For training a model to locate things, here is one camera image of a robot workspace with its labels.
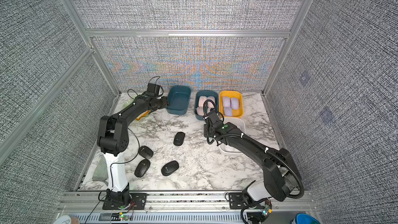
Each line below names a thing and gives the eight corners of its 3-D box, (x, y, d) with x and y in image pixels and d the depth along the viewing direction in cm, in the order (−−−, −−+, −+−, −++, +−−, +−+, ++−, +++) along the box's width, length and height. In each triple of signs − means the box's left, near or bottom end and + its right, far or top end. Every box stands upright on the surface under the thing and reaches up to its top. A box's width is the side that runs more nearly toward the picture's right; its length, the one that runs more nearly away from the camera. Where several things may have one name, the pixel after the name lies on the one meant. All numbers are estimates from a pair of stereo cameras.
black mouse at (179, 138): (172, 144, 94) (172, 142, 92) (177, 132, 100) (176, 130, 98) (181, 147, 93) (181, 145, 92) (185, 135, 99) (185, 133, 97)
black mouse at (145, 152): (138, 153, 91) (136, 151, 88) (144, 146, 94) (142, 144, 91) (149, 160, 88) (147, 158, 86) (155, 152, 91) (153, 150, 88)
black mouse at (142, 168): (134, 175, 83) (132, 173, 81) (143, 159, 89) (142, 157, 86) (142, 179, 82) (141, 177, 80) (152, 163, 87) (150, 161, 85)
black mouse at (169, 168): (163, 177, 83) (162, 176, 80) (159, 168, 85) (158, 167, 83) (180, 168, 85) (179, 167, 83) (176, 160, 88) (176, 158, 86)
